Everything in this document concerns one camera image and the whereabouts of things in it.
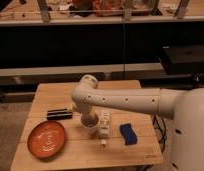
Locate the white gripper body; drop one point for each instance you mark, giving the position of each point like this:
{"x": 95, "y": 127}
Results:
{"x": 89, "y": 118}

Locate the white ceramic cup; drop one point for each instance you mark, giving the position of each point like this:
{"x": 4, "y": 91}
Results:
{"x": 90, "y": 128}

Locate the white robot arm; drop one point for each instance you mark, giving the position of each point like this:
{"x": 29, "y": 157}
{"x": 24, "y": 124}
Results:
{"x": 185, "y": 107}

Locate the orange ceramic plate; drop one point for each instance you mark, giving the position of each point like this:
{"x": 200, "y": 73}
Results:
{"x": 46, "y": 139}

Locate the white plastic bottle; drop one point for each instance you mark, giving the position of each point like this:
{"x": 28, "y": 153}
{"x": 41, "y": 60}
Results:
{"x": 104, "y": 127}

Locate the black rectangular box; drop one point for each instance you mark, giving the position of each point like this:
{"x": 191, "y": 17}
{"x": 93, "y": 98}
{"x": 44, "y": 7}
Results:
{"x": 59, "y": 114}

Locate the wooden table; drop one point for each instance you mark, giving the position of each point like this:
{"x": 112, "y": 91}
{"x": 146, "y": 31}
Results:
{"x": 82, "y": 151}

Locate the blue sponge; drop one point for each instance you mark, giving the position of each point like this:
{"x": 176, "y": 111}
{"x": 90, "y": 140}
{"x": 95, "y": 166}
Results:
{"x": 128, "y": 134}

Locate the black box on shelf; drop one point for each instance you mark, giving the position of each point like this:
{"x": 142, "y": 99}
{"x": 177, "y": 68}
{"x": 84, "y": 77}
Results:
{"x": 183, "y": 59}

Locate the long metal shelf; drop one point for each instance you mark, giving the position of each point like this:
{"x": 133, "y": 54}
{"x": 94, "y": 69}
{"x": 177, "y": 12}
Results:
{"x": 86, "y": 12}

